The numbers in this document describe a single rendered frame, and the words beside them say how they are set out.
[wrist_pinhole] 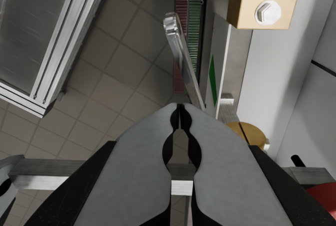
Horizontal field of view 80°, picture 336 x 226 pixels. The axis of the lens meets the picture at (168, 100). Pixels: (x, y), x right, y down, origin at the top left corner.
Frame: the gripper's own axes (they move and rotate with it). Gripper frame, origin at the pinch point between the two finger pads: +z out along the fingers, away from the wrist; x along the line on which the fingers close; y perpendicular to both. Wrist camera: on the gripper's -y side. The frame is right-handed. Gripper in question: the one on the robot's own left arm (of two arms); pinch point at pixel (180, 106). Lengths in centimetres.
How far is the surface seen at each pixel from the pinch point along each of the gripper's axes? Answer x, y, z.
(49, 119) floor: -81, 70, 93
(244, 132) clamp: 8.0, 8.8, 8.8
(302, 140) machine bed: 27.9, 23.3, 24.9
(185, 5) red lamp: 0.9, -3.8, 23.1
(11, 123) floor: -108, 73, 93
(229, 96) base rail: 9.4, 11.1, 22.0
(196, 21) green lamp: 2.8, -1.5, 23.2
